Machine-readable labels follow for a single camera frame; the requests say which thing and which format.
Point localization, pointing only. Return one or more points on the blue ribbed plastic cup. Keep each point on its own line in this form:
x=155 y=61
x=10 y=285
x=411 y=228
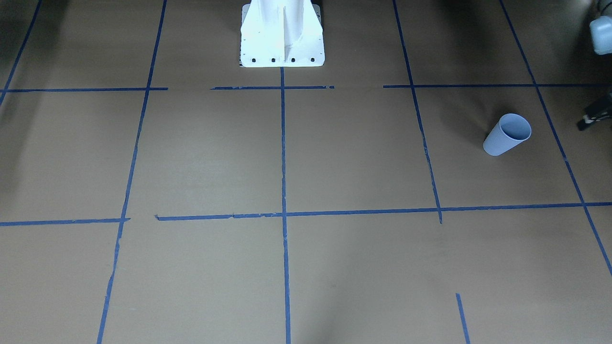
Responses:
x=510 y=130

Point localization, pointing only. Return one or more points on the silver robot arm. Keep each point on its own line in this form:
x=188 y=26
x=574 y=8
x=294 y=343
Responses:
x=601 y=36

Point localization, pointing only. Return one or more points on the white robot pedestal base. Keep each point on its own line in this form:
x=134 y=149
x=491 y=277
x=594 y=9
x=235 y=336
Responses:
x=282 y=33

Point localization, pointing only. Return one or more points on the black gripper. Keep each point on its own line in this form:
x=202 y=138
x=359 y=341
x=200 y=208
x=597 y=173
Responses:
x=594 y=117

